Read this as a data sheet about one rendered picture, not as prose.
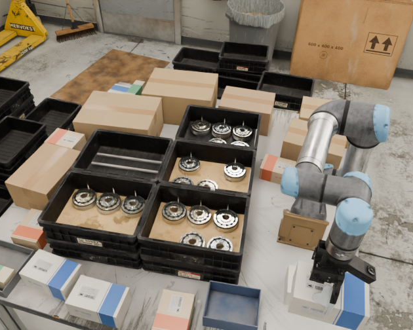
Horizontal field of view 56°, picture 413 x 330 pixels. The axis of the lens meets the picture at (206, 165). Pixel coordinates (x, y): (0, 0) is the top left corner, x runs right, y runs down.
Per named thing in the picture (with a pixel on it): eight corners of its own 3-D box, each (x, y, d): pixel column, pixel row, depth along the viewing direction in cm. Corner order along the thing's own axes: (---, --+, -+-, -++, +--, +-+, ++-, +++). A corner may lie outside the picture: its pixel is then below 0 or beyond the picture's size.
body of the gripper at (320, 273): (311, 258, 109) (320, 232, 101) (342, 266, 107) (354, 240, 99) (308, 282, 103) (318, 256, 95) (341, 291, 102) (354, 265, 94)
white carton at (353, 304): (359, 293, 117) (368, 277, 111) (359, 332, 108) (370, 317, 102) (292, 276, 121) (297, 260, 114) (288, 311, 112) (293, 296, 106)
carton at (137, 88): (137, 88, 251) (136, 80, 247) (145, 90, 250) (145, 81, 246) (120, 108, 234) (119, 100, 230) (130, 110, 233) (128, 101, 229)
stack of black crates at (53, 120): (57, 132, 314) (46, 97, 291) (90, 139, 308) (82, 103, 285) (27, 165, 286) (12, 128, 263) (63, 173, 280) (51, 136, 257)
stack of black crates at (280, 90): (303, 126, 327) (315, 78, 296) (299, 148, 306) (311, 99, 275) (257, 117, 335) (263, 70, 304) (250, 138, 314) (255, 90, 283)
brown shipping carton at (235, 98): (272, 114, 243) (275, 93, 232) (267, 136, 227) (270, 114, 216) (225, 107, 248) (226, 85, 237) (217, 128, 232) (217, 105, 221)
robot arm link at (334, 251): (360, 230, 96) (360, 256, 90) (354, 241, 99) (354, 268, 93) (329, 222, 97) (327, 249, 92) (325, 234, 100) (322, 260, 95)
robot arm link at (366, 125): (331, 177, 172) (348, 91, 126) (367, 184, 167) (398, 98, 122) (326, 200, 166) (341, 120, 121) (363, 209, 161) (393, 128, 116)
